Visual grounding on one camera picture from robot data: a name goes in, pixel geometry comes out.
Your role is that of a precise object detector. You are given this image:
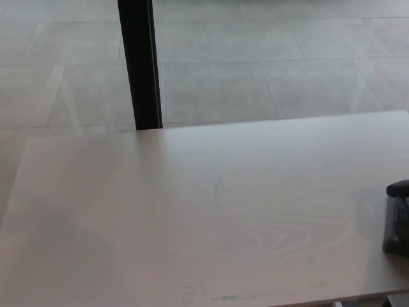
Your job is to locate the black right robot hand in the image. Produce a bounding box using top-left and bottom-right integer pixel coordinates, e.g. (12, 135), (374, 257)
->
(385, 179), (409, 198)

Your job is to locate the black vertical window frame post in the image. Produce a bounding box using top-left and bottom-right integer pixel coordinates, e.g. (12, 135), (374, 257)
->
(117, 0), (164, 131)

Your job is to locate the dark grey speckled board eraser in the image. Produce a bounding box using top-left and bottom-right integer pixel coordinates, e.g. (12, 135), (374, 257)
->
(382, 194), (409, 256)

